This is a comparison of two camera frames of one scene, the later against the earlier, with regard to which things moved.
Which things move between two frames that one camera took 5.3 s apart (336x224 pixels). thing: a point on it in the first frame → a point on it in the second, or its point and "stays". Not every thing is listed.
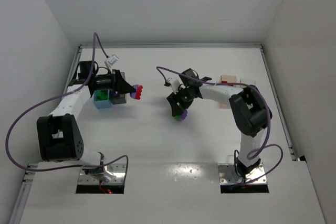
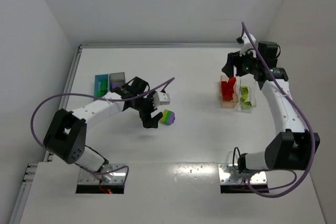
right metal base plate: (228, 175) stays
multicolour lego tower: (181, 117) → (168, 117)
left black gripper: (115, 82) → (146, 108)
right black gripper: (180, 99) → (234, 60)
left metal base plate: (117, 169) stays
